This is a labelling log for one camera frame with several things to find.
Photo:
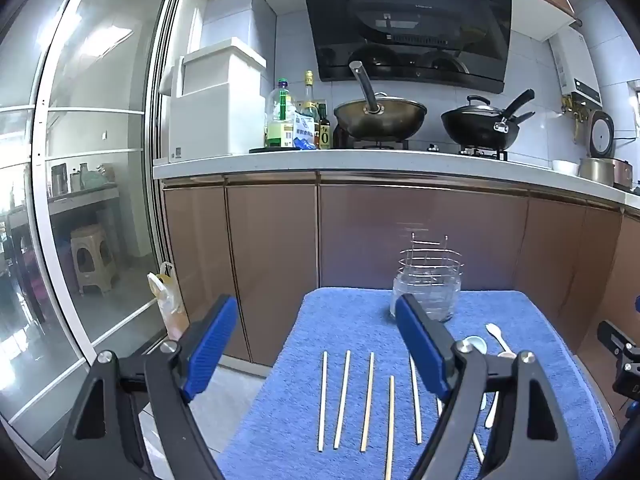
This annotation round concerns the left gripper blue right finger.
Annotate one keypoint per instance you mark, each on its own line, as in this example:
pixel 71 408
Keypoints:
pixel 429 344

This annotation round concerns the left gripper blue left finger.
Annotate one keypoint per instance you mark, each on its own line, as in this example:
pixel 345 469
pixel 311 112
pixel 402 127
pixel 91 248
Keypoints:
pixel 202 346

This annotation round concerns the wooden chopstick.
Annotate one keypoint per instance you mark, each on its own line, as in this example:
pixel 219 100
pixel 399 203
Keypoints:
pixel 342 404
pixel 322 402
pixel 367 405
pixel 416 402
pixel 475 440
pixel 390 440

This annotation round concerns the white plastic fork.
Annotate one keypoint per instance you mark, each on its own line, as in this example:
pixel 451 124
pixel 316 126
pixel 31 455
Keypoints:
pixel 495 331

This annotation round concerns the pink white ceramic spoon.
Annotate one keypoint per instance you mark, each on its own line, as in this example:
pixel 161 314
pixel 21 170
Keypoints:
pixel 490 419

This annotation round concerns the clear utensil holder with rack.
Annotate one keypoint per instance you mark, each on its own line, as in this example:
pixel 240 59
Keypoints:
pixel 430 271

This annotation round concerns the beige plastic stool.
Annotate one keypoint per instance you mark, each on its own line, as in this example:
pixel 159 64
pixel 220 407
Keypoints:
pixel 93 260

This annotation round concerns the rice cooker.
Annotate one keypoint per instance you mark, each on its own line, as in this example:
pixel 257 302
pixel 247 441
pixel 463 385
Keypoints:
pixel 600 165

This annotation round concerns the black wok with lid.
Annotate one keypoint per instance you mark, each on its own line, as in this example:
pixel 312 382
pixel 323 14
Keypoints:
pixel 478 124

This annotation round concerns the white storage box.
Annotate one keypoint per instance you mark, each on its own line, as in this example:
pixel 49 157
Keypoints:
pixel 215 105

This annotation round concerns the blue white salt bag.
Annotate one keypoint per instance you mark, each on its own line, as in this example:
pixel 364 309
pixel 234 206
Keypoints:
pixel 304 132

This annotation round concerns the green cap oil bottle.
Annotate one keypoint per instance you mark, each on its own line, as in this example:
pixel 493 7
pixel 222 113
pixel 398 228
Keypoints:
pixel 280 110

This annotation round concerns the small dark sauce bottle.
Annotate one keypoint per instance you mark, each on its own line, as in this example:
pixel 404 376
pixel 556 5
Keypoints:
pixel 324 128

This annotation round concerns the yellow cap glass bottle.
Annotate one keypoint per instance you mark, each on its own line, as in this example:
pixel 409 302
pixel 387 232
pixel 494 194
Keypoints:
pixel 309 107

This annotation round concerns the sliding glass door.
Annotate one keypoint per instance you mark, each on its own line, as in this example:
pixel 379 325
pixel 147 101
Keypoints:
pixel 80 117

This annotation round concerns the white water heater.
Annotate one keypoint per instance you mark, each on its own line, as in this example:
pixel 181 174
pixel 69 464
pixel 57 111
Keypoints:
pixel 577 77

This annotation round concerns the black range hood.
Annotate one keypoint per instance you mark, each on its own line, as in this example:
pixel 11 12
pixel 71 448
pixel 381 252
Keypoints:
pixel 464 43

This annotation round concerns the bronze wok with handle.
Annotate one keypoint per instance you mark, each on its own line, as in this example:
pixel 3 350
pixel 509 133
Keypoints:
pixel 379 118

